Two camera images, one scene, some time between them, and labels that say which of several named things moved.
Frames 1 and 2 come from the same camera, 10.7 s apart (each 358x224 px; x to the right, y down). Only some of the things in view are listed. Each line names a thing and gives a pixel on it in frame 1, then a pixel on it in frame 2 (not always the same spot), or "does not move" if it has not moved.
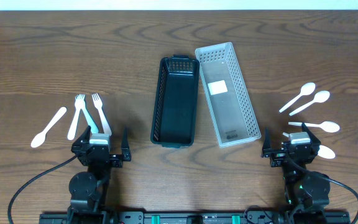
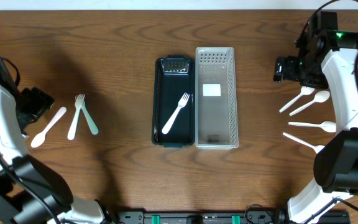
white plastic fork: x=79 y=102 does not move
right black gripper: x=279 y=157 -> x=293 y=61
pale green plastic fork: x=81 y=98 does not move
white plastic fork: x=99 y=105 -> x=169 y=122
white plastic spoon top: x=307 y=89 does not move
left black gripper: x=114 y=156 -> x=38 y=101
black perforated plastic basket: x=175 y=101 does not move
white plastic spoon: x=320 y=96 does not move
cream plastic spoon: x=38 y=140 does not move
